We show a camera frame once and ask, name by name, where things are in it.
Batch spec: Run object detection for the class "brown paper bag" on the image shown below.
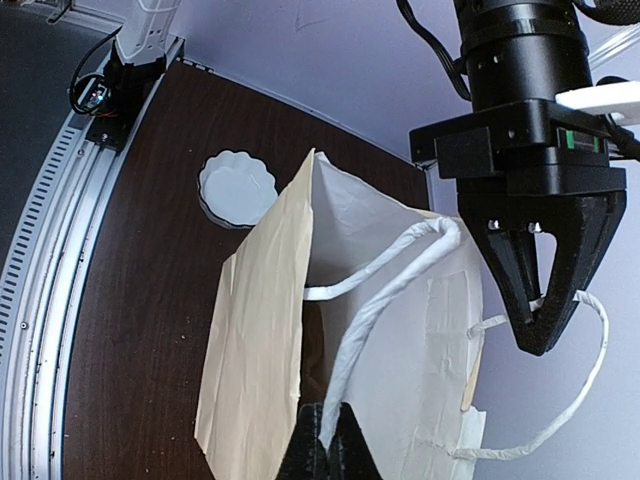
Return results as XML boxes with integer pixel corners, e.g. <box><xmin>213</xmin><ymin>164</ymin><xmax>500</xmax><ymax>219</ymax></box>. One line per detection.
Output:
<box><xmin>194</xmin><ymin>150</ymin><xmax>580</xmax><ymax>479</ymax></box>

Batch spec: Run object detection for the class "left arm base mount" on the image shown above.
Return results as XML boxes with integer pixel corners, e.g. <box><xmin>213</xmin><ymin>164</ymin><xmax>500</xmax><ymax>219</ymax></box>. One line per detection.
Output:
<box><xmin>68</xmin><ymin>32</ymin><xmax>183</xmax><ymax>153</ymax></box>

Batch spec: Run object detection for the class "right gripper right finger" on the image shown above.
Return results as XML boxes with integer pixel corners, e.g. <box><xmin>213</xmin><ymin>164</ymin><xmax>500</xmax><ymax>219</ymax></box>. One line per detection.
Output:
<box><xmin>327</xmin><ymin>403</ymin><xmax>382</xmax><ymax>480</ymax></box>

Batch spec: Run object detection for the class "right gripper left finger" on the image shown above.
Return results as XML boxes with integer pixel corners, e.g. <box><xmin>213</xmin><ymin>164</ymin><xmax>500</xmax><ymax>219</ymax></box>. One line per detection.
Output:
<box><xmin>275</xmin><ymin>403</ymin><xmax>329</xmax><ymax>480</ymax></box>

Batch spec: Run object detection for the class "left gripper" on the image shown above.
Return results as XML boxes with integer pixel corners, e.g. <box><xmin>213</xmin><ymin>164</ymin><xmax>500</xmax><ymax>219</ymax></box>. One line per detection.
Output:
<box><xmin>409</xmin><ymin>99</ymin><xmax>627</xmax><ymax>356</ymax></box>

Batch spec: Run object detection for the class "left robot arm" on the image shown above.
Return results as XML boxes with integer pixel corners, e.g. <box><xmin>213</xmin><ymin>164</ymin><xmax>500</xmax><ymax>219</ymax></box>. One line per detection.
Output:
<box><xmin>398</xmin><ymin>1</ymin><xmax>639</xmax><ymax>356</ymax></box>

